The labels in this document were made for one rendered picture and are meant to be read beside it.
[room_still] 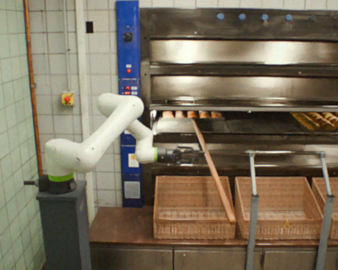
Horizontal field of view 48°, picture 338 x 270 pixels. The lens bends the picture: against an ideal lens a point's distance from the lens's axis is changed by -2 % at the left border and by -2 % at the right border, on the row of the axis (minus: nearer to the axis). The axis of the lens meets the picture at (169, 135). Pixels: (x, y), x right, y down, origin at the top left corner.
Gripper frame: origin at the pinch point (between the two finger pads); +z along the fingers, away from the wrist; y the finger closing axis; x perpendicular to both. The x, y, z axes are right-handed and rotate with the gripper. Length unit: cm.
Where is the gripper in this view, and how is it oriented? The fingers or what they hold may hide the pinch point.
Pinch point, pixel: (199, 155)
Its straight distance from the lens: 239.1
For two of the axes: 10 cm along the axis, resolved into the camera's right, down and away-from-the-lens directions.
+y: 0.0, 9.6, 2.7
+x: -0.2, 2.7, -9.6
